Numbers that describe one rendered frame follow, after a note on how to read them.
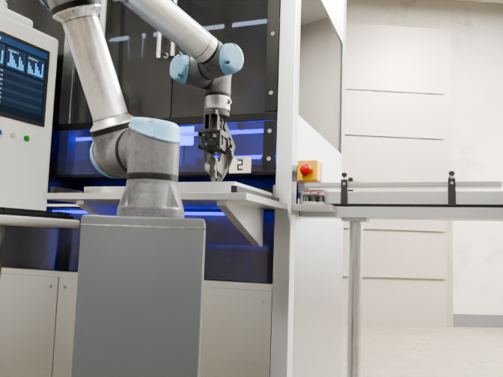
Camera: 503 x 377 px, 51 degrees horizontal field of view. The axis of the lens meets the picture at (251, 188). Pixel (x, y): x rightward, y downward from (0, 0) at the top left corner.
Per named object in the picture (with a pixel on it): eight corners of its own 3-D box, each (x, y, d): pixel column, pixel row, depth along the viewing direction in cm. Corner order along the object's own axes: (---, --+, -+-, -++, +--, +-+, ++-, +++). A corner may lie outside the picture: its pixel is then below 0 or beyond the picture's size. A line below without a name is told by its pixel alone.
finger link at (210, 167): (199, 183, 148) (200, 151, 149) (208, 185, 154) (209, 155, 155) (209, 183, 147) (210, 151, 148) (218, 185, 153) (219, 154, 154)
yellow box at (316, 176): (302, 183, 187) (302, 163, 187) (322, 182, 184) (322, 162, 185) (296, 180, 180) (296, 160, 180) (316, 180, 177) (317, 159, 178)
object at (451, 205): (297, 216, 189) (299, 173, 190) (308, 218, 203) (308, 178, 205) (507, 219, 165) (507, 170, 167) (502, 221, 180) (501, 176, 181)
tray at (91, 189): (138, 204, 211) (138, 195, 211) (195, 204, 202) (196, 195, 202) (83, 197, 179) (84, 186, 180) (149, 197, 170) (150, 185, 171)
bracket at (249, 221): (254, 246, 183) (255, 209, 185) (262, 246, 182) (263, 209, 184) (215, 245, 152) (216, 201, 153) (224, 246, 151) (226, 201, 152)
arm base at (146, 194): (182, 218, 112) (184, 173, 113) (110, 216, 111) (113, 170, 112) (185, 221, 127) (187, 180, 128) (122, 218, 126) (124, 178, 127)
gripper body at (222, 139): (195, 150, 148) (197, 108, 149) (209, 155, 156) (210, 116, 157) (221, 149, 145) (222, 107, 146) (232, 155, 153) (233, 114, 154)
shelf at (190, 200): (126, 209, 212) (126, 204, 213) (293, 211, 188) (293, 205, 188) (42, 199, 168) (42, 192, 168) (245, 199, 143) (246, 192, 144)
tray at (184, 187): (203, 203, 190) (203, 193, 190) (272, 203, 180) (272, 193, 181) (154, 194, 158) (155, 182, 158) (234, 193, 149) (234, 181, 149)
